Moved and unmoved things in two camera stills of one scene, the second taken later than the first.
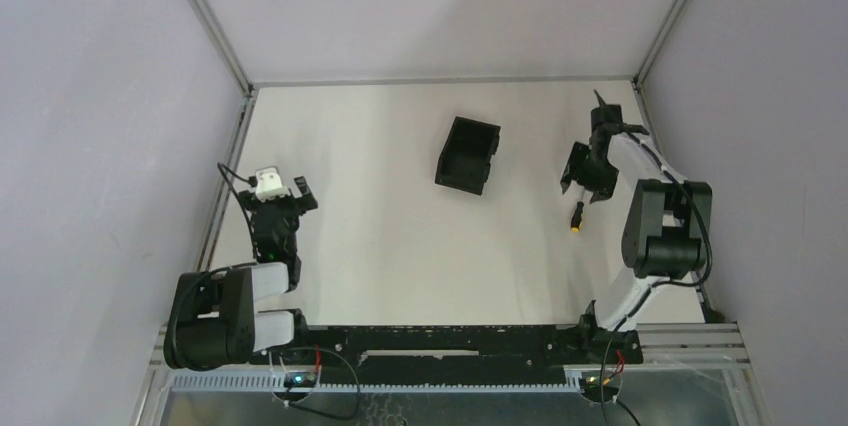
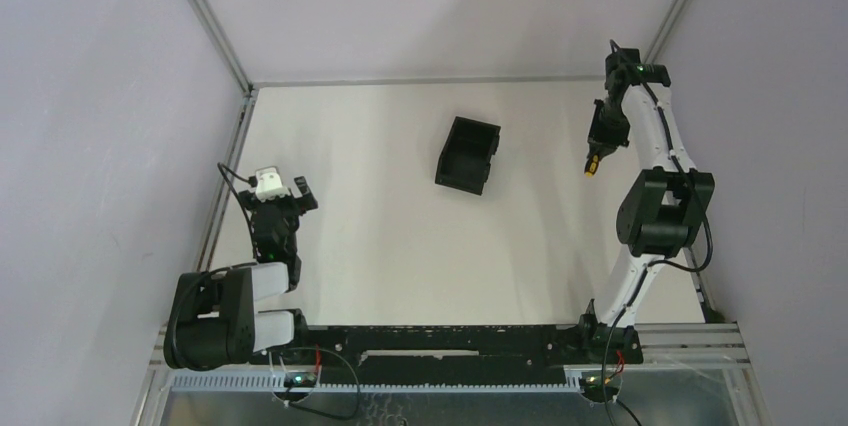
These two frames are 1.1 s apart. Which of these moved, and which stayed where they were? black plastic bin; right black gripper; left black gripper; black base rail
Moved: right black gripper
Stayed: black base rail; black plastic bin; left black gripper
